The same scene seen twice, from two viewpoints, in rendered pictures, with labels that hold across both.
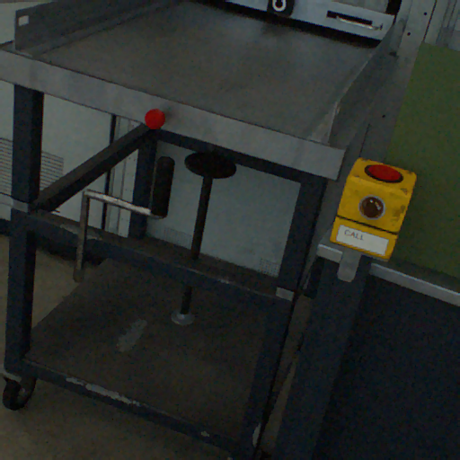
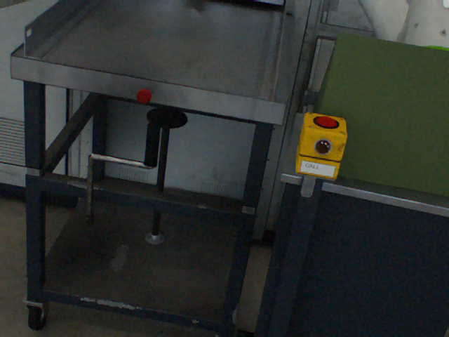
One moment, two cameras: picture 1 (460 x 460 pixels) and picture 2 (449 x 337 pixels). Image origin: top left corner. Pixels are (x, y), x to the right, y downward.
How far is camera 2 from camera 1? 35 cm
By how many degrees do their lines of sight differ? 10
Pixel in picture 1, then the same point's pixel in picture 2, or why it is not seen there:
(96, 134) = (54, 99)
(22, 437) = not seen: outside the picture
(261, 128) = (224, 94)
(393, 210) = (337, 147)
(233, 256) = (179, 183)
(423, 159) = (346, 107)
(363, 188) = (316, 134)
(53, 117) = (15, 89)
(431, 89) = (348, 62)
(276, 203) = (210, 137)
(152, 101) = (138, 82)
